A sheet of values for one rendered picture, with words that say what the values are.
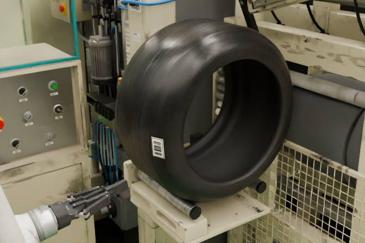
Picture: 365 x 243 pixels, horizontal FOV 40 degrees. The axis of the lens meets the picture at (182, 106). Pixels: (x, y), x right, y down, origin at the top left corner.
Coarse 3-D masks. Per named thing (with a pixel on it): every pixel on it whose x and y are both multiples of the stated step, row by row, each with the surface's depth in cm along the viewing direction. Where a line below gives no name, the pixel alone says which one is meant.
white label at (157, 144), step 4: (152, 140) 141; (156, 140) 140; (160, 140) 139; (152, 144) 141; (156, 144) 140; (160, 144) 140; (152, 148) 142; (156, 148) 141; (160, 148) 140; (156, 152) 141; (160, 152) 141; (156, 156) 142; (160, 156) 141; (164, 156) 141
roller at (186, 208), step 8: (144, 176) 177; (152, 184) 173; (160, 192) 169; (168, 192) 166; (168, 200) 166; (176, 200) 162; (184, 200) 160; (184, 208) 158; (192, 208) 156; (200, 208) 157; (192, 216) 156
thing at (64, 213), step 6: (54, 204) 139; (60, 204) 139; (66, 204) 143; (84, 204) 142; (54, 210) 137; (60, 210) 137; (66, 210) 138; (72, 210) 140; (78, 210) 139; (60, 216) 137; (66, 216) 138; (72, 216) 139; (60, 222) 137; (66, 222) 138; (60, 228) 138
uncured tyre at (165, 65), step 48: (144, 48) 152; (192, 48) 141; (240, 48) 146; (144, 96) 142; (192, 96) 140; (240, 96) 188; (288, 96) 163; (144, 144) 144; (192, 144) 185; (240, 144) 185; (192, 192) 151
